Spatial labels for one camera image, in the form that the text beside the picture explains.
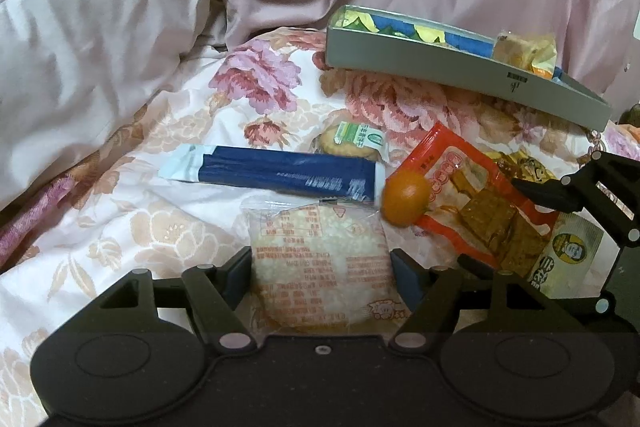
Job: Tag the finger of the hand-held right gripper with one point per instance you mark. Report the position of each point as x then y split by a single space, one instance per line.
550 194
475 266

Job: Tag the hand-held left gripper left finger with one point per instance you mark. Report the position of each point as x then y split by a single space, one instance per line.
239 277

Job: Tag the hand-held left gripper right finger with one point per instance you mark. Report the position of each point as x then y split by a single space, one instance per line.
402 279

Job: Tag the red dried tofu packet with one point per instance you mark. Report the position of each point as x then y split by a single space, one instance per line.
480 217

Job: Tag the small orange kumquat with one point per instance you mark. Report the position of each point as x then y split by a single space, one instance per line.
406 199

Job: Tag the round rice cracker packet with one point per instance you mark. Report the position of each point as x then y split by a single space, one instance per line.
320 267

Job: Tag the long blue snack packet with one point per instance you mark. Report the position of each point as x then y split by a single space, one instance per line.
280 172

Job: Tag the yellow cake packet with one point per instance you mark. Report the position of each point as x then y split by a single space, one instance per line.
525 52

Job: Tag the green label biscuit packet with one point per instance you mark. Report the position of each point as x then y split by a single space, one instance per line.
357 139

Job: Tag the grey shallow cardboard box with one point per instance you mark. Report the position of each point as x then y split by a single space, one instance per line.
425 64

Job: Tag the golden snack wrapper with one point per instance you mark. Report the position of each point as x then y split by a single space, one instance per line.
525 167

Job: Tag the floral bed sheet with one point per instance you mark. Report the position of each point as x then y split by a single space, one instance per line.
150 232

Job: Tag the dark olive cloth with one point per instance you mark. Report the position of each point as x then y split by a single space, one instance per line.
632 116

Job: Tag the blue yellow patterned box liner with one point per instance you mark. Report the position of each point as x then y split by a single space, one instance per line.
400 24

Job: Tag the white duvet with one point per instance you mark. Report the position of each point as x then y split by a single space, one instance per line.
90 72

